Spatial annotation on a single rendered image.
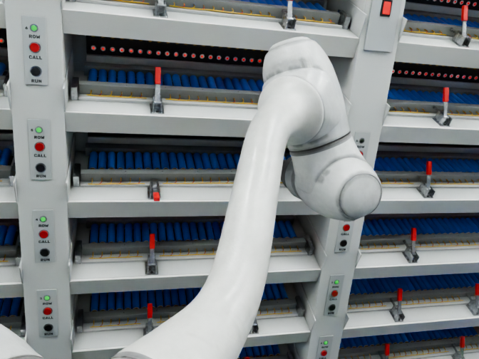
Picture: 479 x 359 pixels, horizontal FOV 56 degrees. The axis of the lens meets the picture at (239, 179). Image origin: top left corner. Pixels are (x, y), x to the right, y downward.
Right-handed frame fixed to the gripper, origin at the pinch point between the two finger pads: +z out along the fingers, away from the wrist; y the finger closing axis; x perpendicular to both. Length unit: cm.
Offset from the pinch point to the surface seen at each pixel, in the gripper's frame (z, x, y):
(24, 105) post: -5, 11, -52
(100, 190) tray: 2.4, -6.7, -38.2
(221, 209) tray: 0.4, -10.7, -11.5
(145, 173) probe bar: 4.1, -3.1, -28.6
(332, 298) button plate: 4.2, -35.7, 20.2
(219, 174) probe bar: 4.5, -3.1, -11.4
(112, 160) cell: 8.9, -0.8, -35.8
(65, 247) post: 1.0, -18.9, -45.3
